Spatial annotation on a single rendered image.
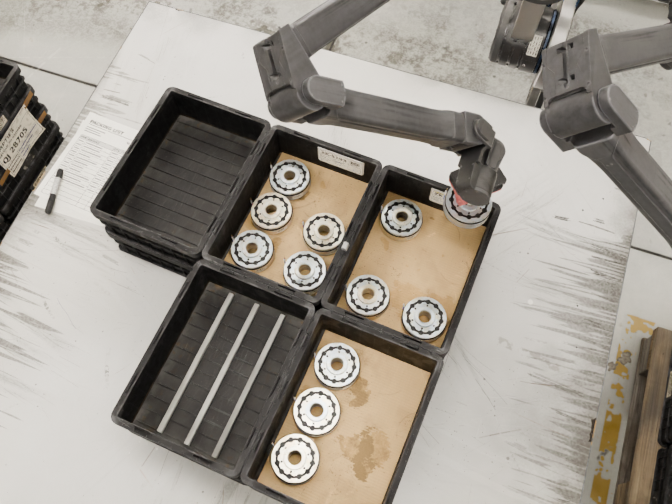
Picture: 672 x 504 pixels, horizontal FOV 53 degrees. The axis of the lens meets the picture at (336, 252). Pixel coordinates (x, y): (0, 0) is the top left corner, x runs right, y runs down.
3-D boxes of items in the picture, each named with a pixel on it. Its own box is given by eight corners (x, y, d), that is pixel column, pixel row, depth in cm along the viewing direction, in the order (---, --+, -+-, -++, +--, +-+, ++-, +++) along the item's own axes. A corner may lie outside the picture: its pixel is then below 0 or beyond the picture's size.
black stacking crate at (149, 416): (208, 277, 163) (199, 258, 153) (318, 322, 158) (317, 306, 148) (125, 429, 149) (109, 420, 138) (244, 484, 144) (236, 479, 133)
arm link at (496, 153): (510, 138, 127) (481, 129, 127) (501, 168, 124) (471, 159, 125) (501, 158, 133) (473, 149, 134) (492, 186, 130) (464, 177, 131)
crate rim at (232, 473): (200, 260, 155) (198, 256, 153) (318, 309, 150) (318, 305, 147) (110, 422, 140) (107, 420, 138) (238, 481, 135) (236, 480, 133)
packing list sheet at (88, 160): (84, 110, 197) (84, 109, 197) (155, 132, 194) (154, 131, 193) (27, 203, 185) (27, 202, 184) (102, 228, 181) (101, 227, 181)
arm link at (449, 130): (307, 66, 96) (266, 88, 105) (308, 104, 96) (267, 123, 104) (496, 113, 123) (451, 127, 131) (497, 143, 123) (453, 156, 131)
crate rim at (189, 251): (171, 90, 175) (168, 84, 172) (274, 127, 170) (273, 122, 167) (89, 215, 160) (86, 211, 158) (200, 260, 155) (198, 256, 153)
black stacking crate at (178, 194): (179, 112, 183) (169, 86, 173) (276, 148, 178) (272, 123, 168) (103, 232, 169) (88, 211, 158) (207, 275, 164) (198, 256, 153)
